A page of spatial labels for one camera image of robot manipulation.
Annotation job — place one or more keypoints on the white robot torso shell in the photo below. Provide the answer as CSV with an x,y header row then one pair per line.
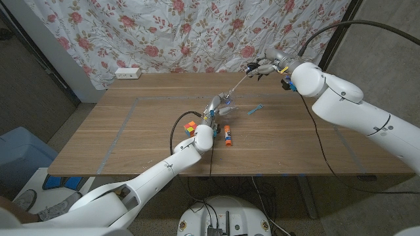
x,y
65,232

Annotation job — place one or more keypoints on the multicoloured Rubik's cube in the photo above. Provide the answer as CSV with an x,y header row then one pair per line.
x,y
190,128

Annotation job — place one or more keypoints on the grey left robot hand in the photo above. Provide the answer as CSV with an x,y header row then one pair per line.
x,y
215,105

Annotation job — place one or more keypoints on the small blue scissors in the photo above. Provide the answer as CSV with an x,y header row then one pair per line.
x,y
255,109

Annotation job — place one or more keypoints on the black backdrop stand pole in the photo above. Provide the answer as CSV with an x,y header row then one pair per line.
x,y
338,13

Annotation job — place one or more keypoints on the person's brown limb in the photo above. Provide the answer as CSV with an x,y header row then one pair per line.
x,y
16,214

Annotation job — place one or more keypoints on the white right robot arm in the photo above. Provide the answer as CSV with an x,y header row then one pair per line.
x,y
354,105

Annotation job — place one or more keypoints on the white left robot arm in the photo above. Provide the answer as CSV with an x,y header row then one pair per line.
x,y
157,170

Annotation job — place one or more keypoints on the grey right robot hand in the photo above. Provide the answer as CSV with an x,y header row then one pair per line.
x,y
279,62

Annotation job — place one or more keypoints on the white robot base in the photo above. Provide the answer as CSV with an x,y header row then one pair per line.
x,y
226,213

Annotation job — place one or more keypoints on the white platform with blue pads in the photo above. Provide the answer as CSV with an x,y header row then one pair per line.
x,y
36,180

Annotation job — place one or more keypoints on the blue plastic bin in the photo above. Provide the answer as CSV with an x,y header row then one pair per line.
x,y
23,154

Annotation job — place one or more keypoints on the black spray trigger cap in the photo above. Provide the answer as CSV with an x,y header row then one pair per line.
x,y
254,67

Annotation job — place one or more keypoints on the grey table leg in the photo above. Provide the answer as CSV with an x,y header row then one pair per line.
x,y
306,196

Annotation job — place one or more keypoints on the clear spray bottle body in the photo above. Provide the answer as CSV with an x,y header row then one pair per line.
x,y
232,103

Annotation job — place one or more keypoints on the orange glue stick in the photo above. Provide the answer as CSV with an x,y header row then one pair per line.
x,y
227,135

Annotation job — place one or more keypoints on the grey sneaker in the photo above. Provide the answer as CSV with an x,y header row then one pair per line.
x,y
55,208
24,199

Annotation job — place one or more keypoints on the white power strip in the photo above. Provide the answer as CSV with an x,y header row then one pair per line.
x,y
127,73

